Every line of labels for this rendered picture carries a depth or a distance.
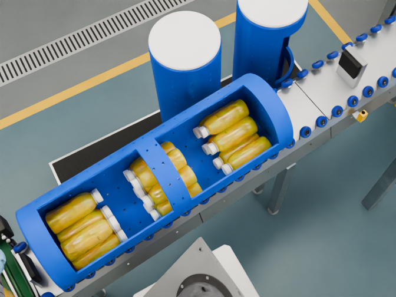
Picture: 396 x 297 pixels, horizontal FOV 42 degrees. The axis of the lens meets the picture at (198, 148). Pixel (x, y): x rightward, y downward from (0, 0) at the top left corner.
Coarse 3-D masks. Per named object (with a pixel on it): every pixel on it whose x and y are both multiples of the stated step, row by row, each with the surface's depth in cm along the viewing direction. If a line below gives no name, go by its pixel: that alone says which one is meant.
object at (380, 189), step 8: (392, 168) 230; (384, 176) 240; (392, 176) 234; (376, 184) 251; (384, 184) 244; (392, 184) 245; (368, 192) 263; (376, 192) 255; (384, 192) 250; (368, 200) 267; (376, 200) 260; (368, 208) 272
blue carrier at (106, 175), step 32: (224, 96) 165; (256, 96) 163; (160, 128) 163; (192, 128) 182; (288, 128) 166; (128, 160) 175; (160, 160) 154; (192, 160) 184; (256, 160) 166; (64, 192) 153; (128, 192) 178; (32, 224) 147; (128, 224) 174; (160, 224) 159; (64, 256) 170; (64, 288) 153
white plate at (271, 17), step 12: (240, 0) 205; (252, 0) 205; (264, 0) 204; (276, 0) 204; (288, 0) 204; (300, 0) 204; (252, 12) 202; (264, 12) 202; (276, 12) 202; (288, 12) 202; (300, 12) 201; (264, 24) 199; (276, 24) 199; (288, 24) 199
